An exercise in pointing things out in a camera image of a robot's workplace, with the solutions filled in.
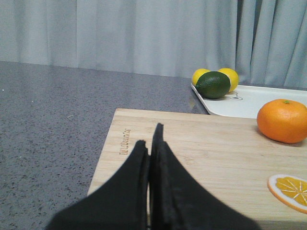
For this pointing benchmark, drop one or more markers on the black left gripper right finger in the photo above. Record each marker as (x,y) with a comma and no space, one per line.
(179,202)

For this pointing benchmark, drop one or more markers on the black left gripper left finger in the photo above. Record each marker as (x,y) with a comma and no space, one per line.
(119,204)

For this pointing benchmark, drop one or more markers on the orange mandarin fruit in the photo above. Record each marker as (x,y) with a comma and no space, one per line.
(283,120)

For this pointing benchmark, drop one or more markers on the white rectangular tray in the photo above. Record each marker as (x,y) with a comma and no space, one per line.
(246,101)

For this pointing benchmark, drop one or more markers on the wooden cutting board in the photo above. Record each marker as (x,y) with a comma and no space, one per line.
(227,155)

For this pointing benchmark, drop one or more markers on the orange slice toy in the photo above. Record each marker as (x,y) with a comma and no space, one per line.
(290,190)

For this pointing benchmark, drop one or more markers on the green lime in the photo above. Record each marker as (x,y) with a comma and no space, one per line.
(213,85)

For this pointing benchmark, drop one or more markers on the yellow lemon piece left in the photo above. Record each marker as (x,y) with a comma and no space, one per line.
(197,74)

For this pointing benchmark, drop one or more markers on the yellow lemon piece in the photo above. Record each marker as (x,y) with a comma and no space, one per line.
(232,75)
(197,74)

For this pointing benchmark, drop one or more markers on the yellow lemon piece right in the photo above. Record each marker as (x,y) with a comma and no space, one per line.
(232,75)

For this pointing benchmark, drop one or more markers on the grey curtain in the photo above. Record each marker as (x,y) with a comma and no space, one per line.
(265,41)

